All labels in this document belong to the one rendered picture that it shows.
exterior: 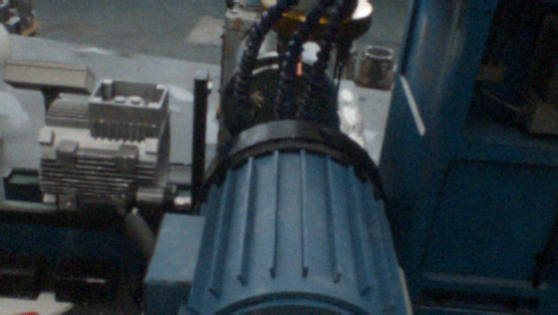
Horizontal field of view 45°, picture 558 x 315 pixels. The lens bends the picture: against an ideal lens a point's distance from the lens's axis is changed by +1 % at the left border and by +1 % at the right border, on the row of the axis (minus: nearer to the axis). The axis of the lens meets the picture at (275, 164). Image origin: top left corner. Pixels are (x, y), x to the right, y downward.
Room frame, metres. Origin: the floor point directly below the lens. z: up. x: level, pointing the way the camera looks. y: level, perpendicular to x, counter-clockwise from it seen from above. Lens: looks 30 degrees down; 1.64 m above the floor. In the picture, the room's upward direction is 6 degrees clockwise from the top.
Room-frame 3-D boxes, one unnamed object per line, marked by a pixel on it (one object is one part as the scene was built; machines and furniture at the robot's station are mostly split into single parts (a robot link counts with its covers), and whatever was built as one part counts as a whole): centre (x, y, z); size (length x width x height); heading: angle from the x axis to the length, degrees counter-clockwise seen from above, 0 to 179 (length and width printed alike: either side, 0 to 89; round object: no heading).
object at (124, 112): (1.05, 0.26, 1.11); 0.12 x 0.11 x 0.07; 92
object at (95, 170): (1.05, 0.30, 1.01); 0.20 x 0.19 x 0.19; 92
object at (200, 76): (0.92, 0.12, 1.12); 0.04 x 0.03 x 0.26; 92
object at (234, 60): (1.41, 0.01, 1.04); 0.37 x 0.25 x 0.25; 2
